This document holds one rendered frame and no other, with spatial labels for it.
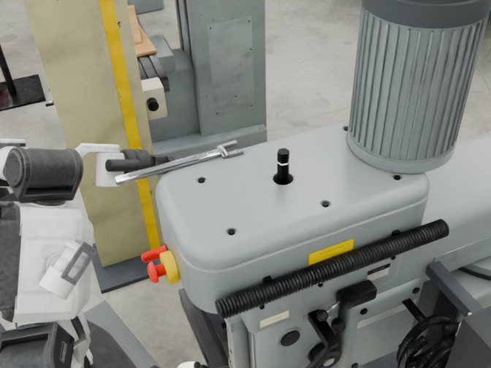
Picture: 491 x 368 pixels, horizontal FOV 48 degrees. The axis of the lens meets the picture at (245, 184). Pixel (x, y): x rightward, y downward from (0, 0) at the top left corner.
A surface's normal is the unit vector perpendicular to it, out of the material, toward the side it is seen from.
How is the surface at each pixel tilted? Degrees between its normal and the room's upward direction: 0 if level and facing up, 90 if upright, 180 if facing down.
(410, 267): 90
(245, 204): 0
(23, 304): 56
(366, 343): 90
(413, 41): 90
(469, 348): 90
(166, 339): 0
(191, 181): 0
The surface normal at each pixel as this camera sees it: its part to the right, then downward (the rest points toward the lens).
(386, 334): 0.40, 0.58
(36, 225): 0.52, -0.03
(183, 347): -0.04, -0.76
